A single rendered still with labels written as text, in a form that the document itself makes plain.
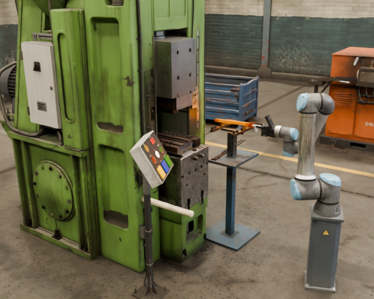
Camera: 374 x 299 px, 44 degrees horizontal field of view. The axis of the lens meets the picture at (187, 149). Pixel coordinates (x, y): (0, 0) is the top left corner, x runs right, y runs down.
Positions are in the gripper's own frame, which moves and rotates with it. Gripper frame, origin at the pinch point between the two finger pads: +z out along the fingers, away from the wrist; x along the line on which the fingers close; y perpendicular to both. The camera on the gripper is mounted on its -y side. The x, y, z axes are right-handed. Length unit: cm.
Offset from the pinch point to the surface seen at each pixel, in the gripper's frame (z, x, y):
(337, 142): 41, 299, 97
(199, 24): 47, -11, -77
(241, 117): 189, 283, 81
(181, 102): 30, -55, -24
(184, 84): 30, -50, -36
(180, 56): 29, -56, -57
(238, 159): 11.2, -4.4, 31.3
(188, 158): 25, -54, 19
